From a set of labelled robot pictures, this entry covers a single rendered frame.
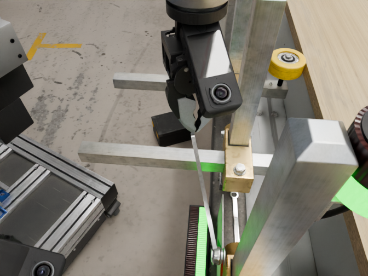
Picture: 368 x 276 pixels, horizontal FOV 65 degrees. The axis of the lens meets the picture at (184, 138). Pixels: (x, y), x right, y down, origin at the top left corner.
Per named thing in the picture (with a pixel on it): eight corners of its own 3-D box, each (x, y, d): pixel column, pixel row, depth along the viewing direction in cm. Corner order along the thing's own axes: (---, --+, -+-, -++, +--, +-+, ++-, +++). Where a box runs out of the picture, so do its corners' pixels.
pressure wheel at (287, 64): (280, 110, 70) (294, 70, 61) (253, 94, 73) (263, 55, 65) (298, 95, 73) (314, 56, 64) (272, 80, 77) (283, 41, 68)
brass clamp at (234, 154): (219, 191, 54) (222, 176, 50) (219, 136, 63) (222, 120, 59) (252, 194, 53) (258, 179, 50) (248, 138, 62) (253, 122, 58)
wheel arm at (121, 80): (114, 91, 75) (111, 78, 72) (118, 82, 77) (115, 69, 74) (284, 101, 73) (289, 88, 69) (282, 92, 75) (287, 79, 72)
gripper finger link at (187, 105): (187, 111, 51) (188, 69, 44) (196, 136, 47) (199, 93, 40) (170, 115, 51) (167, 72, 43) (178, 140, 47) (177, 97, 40)
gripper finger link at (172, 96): (195, 108, 45) (197, 60, 38) (199, 115, 44) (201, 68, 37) (166, 113, 44) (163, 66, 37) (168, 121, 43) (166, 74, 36)
